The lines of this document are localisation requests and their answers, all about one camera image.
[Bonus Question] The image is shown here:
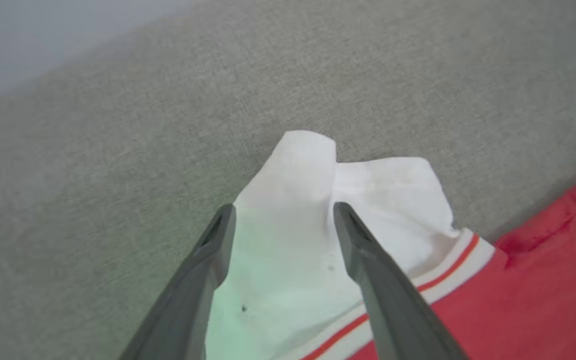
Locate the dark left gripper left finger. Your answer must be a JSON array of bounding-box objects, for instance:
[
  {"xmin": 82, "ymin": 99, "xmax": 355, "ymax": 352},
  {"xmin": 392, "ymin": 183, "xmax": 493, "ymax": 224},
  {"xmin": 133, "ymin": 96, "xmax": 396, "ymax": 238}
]
[{"xmin": 118, "ymin": 203, "xmax": 237, "ymax": 360}]

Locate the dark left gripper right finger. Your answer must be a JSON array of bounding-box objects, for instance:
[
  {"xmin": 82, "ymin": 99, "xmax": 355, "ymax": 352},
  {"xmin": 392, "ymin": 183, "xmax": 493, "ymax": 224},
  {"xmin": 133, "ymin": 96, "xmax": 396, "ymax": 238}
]
[{"xmin": 333, "ymin": 202, "xmax": 469, "ymax": 360}]

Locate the red white Bulls jersey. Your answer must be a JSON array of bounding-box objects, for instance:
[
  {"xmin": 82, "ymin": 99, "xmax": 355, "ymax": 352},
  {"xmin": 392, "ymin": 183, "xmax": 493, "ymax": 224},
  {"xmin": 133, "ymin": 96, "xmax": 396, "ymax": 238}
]
[{"xmin": 205, "ymin": 130, "xmax": 576, "ymax": 360}]

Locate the grey fabric sofa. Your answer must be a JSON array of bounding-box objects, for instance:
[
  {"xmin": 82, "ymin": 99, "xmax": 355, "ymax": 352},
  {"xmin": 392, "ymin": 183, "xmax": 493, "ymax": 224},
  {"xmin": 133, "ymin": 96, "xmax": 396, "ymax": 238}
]
[{"xmin": 0, "ymin": 0, "xmax": 576, "ymax": 360}]

